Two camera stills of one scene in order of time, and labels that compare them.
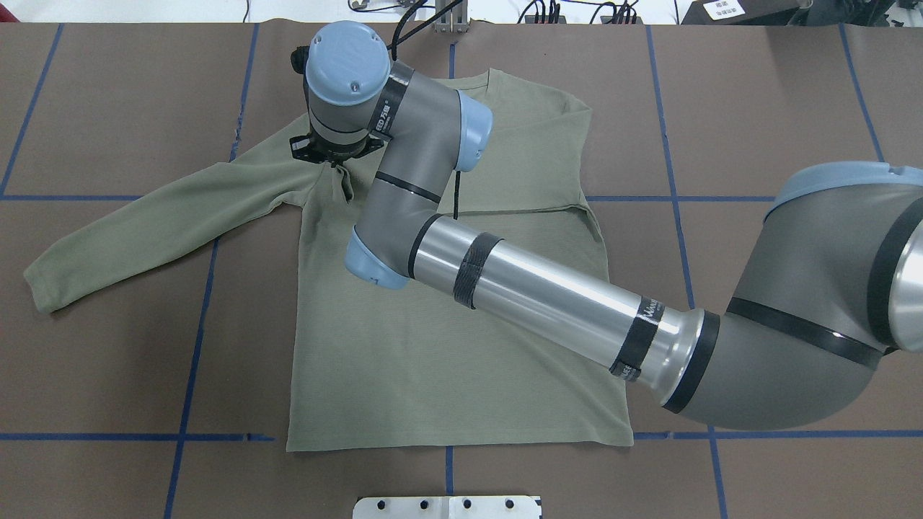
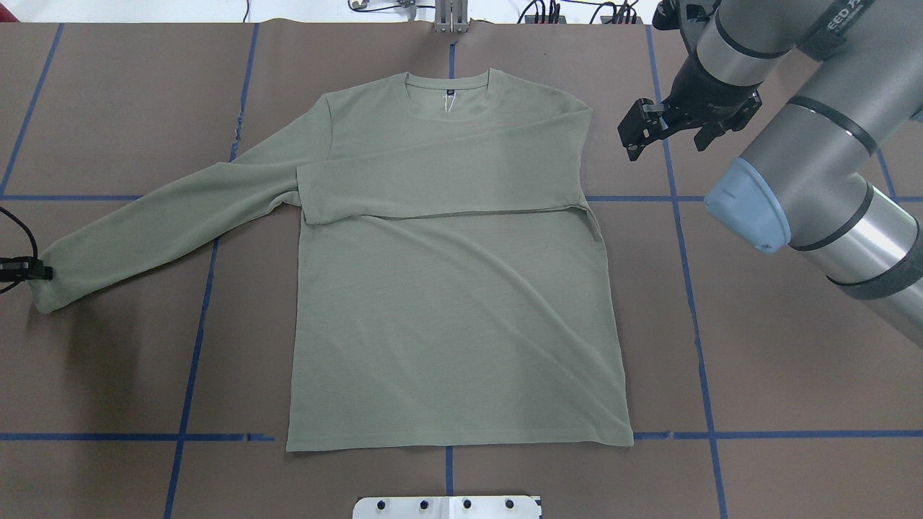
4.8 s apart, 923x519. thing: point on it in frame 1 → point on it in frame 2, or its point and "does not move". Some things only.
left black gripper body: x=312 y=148 → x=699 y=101
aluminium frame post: x=454 y=19 does not move
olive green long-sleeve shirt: x=401 y=365 does not move
